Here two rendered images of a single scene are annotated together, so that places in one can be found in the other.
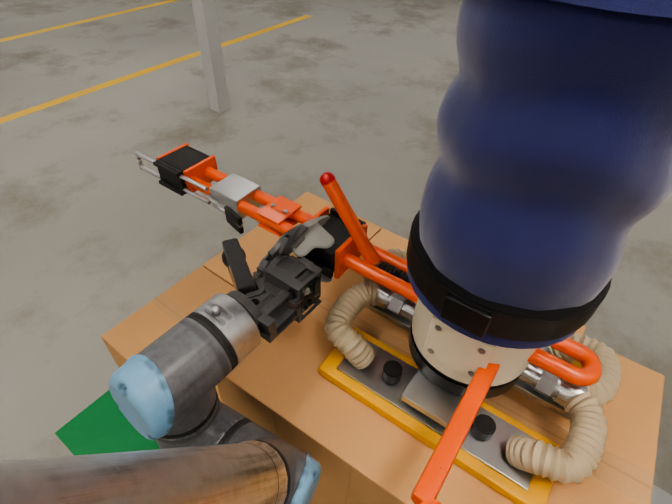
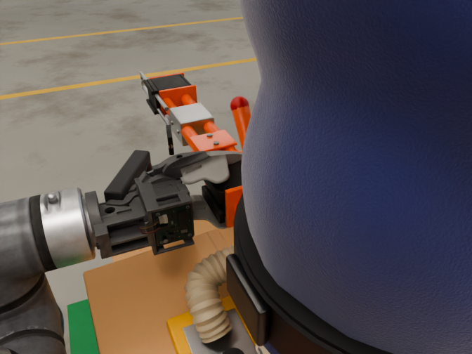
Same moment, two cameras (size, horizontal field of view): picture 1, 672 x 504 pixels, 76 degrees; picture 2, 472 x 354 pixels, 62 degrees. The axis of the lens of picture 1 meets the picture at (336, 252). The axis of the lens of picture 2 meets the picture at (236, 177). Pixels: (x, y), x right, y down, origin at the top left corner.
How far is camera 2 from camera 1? 0.30 m
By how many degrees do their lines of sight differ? 26
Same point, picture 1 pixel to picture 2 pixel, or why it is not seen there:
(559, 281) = (364, 282)
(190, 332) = (13, 207)
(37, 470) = not seen: outside the picture
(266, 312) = (107, 223)
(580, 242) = (402, 201)
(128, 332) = not seen: hidden behind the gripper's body
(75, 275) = not seen: hidden behind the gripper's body
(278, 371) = (133, 305)
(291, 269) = (164, 191)
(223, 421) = (24, 321)
